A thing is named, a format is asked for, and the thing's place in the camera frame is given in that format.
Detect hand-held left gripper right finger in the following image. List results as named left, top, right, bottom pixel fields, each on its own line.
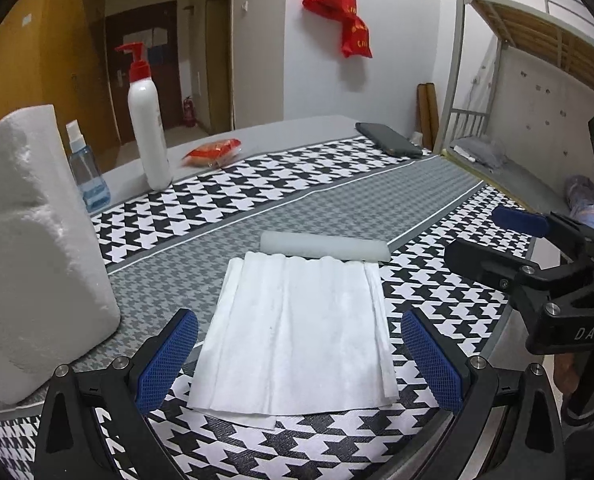
left=392, top=307, right=564, bottom=480

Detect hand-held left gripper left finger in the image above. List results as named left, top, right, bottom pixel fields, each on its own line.
left=34, top=307, right=200, bottom=480

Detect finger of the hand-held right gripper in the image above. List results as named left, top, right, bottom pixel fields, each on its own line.
left=443, top=237, right=594, bottom=312
left=492, top=205, right=594, bottom=267

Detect white cloth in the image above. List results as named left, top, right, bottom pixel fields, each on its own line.
left=187, top=251, right=400, bottom=431

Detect white paper towel roll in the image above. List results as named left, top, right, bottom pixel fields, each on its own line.
left=0, top=104, right=122, bottom=406

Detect person's right hand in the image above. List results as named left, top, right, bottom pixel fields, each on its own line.
left=552, top=350, right=585, bottom=402

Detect printed folded bedding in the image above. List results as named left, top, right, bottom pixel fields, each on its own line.
left=564, top=175, right=594, bottom=233

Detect grey pillow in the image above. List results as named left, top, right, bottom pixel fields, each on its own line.
left=449, top=136, right=510, bottom=170

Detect leaning wooden boards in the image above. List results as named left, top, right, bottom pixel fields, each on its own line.
left=417, top=82, right=440, bottom=150

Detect black smartphone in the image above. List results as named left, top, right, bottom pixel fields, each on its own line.
left=354, top=121, right=424, bottom=158

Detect houndstooth tablecloth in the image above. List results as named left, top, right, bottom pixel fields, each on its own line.
left=0, top=135, right=538, bottom=480

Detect blue spray bottle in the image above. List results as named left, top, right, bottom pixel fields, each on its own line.
left=66, top=121, right=112, bottom=213

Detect metal bunk bed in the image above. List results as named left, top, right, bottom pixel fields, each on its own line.
left=439, top=0, right=594, bottom=221

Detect red snack packet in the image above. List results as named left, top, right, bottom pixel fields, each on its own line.
left=183, top=139, right=242, bottom=168

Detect white red pump lotion bottle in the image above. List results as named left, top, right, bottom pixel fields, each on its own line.
left=114, top=42, right=174, bottom=191

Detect dark brown door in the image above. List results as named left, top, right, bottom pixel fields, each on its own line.
left=104, top=1, right=185, bottom=146

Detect white door notice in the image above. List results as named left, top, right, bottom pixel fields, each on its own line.
left=123, top=29, right=168, bottom=48

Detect wooden wardrobe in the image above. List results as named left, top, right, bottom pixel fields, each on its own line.
left=0, top=0, right=120, bottom=173

